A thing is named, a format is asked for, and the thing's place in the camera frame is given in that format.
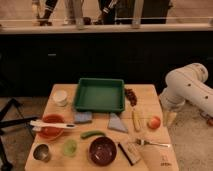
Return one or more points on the grey towel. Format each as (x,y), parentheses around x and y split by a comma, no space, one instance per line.
(116,124)

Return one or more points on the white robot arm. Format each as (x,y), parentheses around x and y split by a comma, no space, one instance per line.
(187,83)

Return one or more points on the green plastic tray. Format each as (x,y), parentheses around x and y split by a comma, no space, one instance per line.
(100,95)

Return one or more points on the dark red grape bunch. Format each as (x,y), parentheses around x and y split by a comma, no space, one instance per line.
(130,95)

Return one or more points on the white paper cup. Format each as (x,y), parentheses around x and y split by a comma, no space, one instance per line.
(60,97)

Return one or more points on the green cucumber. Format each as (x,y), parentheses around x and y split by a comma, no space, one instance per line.
(88,134)

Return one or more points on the red apple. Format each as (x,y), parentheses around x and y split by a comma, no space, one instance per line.
(154,122)

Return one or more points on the silver fork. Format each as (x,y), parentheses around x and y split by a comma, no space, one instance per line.
(146,142)

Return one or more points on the dark purple bowl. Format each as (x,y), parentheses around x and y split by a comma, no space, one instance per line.
(102,151)

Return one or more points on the brown scrubbing block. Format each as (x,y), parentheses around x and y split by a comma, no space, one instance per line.
(130,151)

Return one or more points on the light green cup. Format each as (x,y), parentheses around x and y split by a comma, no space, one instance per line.
(69,148)

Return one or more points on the orange bowl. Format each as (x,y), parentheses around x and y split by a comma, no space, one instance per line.
(51,133)

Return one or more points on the small metal cup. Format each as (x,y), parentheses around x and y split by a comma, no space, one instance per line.
(42,153)

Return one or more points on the black tripod stand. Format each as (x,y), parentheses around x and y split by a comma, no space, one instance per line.
(6,165)

